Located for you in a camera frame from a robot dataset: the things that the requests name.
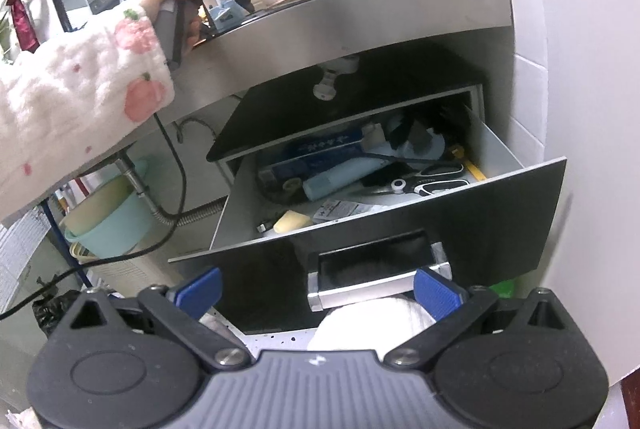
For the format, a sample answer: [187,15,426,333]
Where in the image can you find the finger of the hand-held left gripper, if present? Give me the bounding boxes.
[201,0,255,32]

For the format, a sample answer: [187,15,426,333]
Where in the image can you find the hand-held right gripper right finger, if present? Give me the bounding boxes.
[385,266,572,371]

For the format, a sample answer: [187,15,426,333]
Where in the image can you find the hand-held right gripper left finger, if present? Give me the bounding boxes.
[67,266,253,372]

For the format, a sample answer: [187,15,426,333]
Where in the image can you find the black front drawer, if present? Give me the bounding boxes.
[167,84,569,336]

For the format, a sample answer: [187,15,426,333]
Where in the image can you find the green object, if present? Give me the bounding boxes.
[487,279,524,305]

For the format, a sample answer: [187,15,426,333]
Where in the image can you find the green plastic basin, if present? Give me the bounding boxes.
[60,159,157,260]

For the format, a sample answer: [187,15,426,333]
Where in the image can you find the yellow soap bar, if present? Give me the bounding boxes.
[272,210,314,236]

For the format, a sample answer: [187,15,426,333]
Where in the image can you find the white drain fitting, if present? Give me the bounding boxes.
[312,56,359,102]

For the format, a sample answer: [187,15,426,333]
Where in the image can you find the stainless steel counter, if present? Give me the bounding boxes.
[65,0,514,190]

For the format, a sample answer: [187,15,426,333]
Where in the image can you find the yellow ruler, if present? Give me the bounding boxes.
[452,144,487,182]

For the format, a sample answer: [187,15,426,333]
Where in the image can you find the white paper leaflet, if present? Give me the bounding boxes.
[312,201,382,225]

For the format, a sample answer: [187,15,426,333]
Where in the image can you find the blue metal rack leg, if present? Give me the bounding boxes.
[41,203,95,291]

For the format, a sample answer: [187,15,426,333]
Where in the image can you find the light blue cloth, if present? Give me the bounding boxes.
[385,123,447,160]

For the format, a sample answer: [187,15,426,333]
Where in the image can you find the black plastic bag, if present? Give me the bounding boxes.
[32,291,84,336]

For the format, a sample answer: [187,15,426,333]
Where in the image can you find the red hanging cloth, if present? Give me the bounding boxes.
[7,0,42,56]

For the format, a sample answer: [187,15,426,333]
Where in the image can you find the light blue tube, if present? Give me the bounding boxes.
[302,157,384,202]

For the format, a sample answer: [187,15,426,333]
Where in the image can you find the dark blue box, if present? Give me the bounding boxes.
[257,126,369,182]

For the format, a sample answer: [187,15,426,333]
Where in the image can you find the metal flexible hose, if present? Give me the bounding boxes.
[115,154,224,228]

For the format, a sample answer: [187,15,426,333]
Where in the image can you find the black cable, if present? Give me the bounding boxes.
[0,109,189,322]

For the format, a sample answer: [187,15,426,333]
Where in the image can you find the white handled scissors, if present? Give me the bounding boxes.
[347,178,472,200]

